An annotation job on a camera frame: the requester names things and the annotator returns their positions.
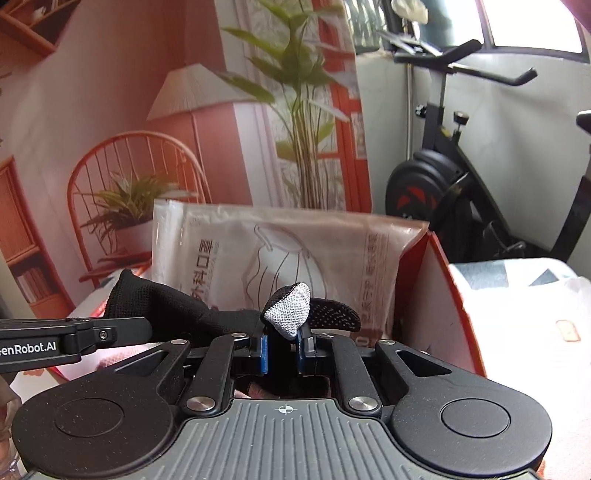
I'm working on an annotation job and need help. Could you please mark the black glove grey fingertips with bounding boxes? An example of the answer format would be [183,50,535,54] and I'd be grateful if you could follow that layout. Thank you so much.
[103,268,363,398]

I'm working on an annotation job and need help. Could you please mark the white face mask package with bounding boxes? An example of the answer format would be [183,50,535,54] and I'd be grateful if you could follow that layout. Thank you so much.
[151,200,427,346]

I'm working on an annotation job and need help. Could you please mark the pink knitted cloth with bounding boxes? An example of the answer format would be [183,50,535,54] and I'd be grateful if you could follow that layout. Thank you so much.
[233,383,280,400]

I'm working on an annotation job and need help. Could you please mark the printed living room backdrop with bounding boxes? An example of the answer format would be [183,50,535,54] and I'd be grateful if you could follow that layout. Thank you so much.
[1,1,373,318]

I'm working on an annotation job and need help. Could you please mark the person's left hand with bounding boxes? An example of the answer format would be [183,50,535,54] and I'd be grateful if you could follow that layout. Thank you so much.
[0,378,22,480]

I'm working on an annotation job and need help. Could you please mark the red strawberry cardboard box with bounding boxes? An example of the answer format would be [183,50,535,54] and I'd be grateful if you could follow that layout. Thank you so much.
[88,234,486,376]

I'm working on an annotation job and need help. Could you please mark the patterned white tablecloth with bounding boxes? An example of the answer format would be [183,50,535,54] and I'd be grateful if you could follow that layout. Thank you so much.
[12,259,590,479]

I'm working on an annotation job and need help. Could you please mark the black exercise bike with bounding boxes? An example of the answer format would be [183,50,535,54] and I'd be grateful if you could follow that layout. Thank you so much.
[385,33,590,263]

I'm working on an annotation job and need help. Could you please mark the white bag on pole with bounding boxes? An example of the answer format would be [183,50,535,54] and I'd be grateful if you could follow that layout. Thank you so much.
[391,0,429,24]

